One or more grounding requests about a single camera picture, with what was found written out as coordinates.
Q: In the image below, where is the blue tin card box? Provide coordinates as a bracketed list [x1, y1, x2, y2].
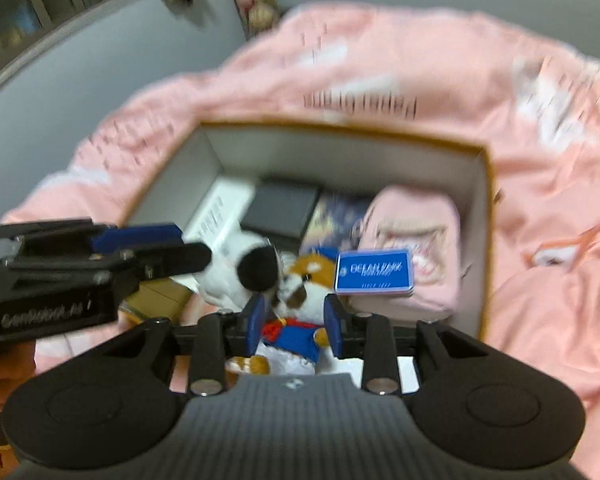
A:
[334, 248, 415, 295]

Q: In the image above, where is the person's left hand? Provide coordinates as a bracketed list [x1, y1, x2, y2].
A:
[0, 341, 36, 412]

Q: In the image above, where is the dark grey flat box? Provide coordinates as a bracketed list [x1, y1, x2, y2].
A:
[240, 179, 322, 243]

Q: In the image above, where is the pink printed bed duvet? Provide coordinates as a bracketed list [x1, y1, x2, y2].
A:
[4, 3, 600, 479]

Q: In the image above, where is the white cow plush toy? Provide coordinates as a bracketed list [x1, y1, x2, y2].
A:
[196, 229, 283, 312]

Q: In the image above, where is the small brown cardboard box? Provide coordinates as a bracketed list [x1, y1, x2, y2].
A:
[119, 278, 194, 324]

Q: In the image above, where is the dark book with picture cover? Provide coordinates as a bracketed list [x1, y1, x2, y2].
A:
[299, 191, 373, 254]

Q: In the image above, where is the orange cardboard storage box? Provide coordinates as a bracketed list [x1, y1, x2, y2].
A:
[119, 119, 496, 396]

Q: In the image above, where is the sailor dog plush toy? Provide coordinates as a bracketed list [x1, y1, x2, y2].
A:
[225, 252, 335, 380]

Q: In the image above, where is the long white product box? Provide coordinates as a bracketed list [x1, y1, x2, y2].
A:
[179, 174, 259, 294]

